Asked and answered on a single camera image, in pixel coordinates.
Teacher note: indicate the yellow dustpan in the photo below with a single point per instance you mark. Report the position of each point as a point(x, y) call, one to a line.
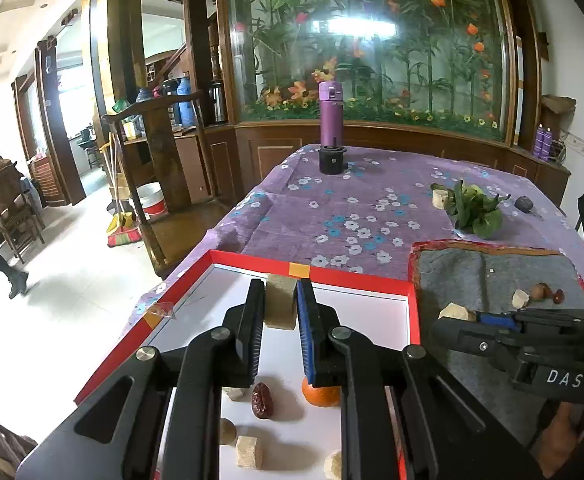
point(121, 221)

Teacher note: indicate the beige sugarcane chunk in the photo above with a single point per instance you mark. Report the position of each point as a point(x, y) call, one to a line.
point(248, 452)
point(454, 312)
point(520, 299)
point(234, 393)
point(333, 466)
point(441, 199)
point(281, 305)

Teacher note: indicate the purple thermos bottle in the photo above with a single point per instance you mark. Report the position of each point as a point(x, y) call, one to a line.
point(331, 120)

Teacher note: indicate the black cylinder holder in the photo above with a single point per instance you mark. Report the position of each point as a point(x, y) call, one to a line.
point(332, 162)

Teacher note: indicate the wooden armchair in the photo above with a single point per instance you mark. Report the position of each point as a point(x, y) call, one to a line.
point(161, 130)

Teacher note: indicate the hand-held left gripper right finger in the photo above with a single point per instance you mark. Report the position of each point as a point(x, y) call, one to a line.
point(306, 332)

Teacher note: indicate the black thermos flask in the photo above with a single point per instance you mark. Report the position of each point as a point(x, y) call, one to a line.
point(217, 105)

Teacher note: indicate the brown round nut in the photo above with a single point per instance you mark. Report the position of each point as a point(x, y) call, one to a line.
point(540, 291)

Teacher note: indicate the tan longan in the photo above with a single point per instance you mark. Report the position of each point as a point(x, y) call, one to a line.
point(227, 432)

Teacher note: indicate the glass cabinet with artificial flowers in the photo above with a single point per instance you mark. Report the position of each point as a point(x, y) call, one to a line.
point(422, 60)

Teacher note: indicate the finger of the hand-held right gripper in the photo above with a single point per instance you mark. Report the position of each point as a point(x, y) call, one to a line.
point(472, 342)
point(497, 321)

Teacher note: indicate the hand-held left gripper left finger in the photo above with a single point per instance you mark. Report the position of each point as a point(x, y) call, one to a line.
point(257, 332)

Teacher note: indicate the person's right hand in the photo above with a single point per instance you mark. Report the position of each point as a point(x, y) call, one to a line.
point(567, 440)

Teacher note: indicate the yellow container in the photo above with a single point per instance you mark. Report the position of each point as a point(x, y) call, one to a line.
point(132, 129)

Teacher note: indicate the black car key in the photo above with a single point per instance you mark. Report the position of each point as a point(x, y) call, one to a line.
point(523, 204)

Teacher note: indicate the dried red date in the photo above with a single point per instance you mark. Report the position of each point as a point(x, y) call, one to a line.
point(262, 401)
point(558, 296)

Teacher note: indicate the small orange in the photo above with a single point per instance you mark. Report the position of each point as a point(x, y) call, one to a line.
point(322, 396)

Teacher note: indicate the metal basin red band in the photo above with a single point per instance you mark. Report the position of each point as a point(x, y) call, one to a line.
point(149, 205)

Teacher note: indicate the purple floral tablecloth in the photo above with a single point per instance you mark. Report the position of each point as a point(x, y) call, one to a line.
point(372, 195)

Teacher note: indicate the wooden side cabinet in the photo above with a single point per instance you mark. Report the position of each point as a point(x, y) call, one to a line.
point(547, 180)

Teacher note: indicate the brown woven basket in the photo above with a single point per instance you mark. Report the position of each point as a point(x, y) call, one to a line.
point(559, 105)

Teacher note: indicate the green leafy vegetable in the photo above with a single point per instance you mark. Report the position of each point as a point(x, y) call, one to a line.
point(477, 212)

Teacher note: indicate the red and green broom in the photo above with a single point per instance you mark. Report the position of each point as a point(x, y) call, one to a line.
point(124, 237)

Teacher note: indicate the red rimmed white box tray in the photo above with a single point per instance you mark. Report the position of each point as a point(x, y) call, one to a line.
point(362, 317)

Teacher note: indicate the purple spray can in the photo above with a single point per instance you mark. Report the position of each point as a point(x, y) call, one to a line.
point(539, 142)
point(548, 144)

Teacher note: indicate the grey felt mat red trim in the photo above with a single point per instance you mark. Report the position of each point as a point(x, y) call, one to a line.
point(472, 275)

